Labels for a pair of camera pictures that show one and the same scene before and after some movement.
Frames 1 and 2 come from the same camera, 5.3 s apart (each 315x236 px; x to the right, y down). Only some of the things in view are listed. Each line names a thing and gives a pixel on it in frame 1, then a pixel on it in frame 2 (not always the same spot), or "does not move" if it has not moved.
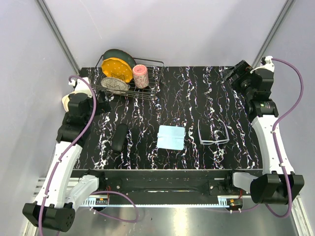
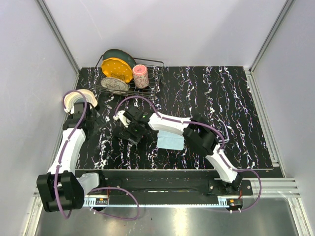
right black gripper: x=242 y=69 -> x=126 y=132
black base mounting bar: x=168 y=182 does not move
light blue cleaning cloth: x=171 y=137 does not move
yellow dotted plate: x=117 y=68 does not move
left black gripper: x=103 y=106 -> x=98 y=123
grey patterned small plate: x=114 y=83 does not move
